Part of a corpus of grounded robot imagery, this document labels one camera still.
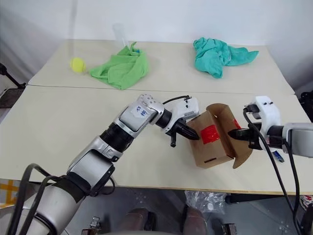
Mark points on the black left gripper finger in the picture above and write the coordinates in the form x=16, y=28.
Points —
x=190, y=136
x=189, y=129

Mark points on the teal cloth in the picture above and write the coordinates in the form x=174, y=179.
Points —
x=215, y=57

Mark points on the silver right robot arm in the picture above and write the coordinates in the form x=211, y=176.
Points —
x=300, y=138

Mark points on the clear plastic bag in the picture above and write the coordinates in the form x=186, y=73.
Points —
x=205, y=200

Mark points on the light green cloth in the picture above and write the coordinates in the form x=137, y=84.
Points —
x=124, y=69

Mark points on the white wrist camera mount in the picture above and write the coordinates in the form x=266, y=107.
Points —
x=269, y=112
x=190, y=105

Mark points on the small red tape piece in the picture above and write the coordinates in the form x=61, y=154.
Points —
x=236, y=123

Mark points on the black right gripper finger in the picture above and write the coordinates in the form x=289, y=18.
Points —
x=240, y=134

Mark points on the yellow patterned object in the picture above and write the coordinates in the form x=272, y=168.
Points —
x=8, y=192

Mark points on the brown cardboard box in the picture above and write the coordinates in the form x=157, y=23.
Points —
x=210, y=153

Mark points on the black equipment frame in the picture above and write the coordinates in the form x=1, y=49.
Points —
x=306, y=100

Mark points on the yellow tennis ball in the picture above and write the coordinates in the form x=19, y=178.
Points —
x=77, y=64

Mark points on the black stand base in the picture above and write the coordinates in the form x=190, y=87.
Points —
x=11, y=95

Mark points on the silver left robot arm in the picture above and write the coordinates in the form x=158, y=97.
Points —
x=132, y=117

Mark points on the dark brown rounded shape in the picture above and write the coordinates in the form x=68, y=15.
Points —
x=137, y=219
x=198, y=220

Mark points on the clear plastic cup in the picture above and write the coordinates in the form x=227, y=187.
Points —
x=119, y=33

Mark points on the white and red shoe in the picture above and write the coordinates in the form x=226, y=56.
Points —
x=308, y=202

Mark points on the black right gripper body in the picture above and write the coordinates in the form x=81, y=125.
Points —
x=257, y=137

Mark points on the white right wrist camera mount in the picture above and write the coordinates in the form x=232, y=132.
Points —
x=269, y=112

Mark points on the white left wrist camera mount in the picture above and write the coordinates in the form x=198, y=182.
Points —
x=190, y=105

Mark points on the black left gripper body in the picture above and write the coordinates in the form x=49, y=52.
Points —
x=176, y=128

